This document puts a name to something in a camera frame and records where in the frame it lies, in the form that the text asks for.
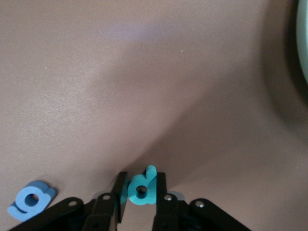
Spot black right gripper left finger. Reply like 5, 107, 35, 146
9, 171, 128, 231

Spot teal foam letter p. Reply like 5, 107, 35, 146
120, 165, 158, 206

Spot light green plate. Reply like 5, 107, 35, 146
296, 0, 308, 85

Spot blue foam letter g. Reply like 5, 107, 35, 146
7, 180, 58, 222

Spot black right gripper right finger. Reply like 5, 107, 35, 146
151, 172, 253, 231

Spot brown table cover sheet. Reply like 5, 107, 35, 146
0, 0, 308, 231

